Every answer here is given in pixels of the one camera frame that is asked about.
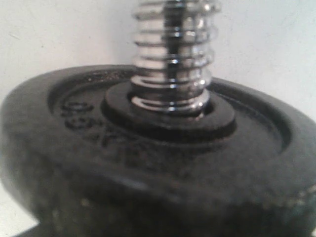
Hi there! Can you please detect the chrome dumbbell bar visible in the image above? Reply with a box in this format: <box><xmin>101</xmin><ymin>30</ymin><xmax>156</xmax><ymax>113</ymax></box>
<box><xmin>131</xmin><ymin>0</ymin><xmax>221</xmax><ymax>115</ymax></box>

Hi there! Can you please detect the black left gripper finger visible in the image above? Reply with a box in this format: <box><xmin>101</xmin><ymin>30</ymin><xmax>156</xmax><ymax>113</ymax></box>
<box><xmin>14</xmin><ymin>223</ymin><xmax>42</xmax><ymax>237</ymax></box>

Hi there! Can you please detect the black weight plate end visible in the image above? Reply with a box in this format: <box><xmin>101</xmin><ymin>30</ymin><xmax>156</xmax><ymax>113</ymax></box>
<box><xmin>0</xmin><ymin>65</ymin><xmax>316</xmax><ymax>237</ymax></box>

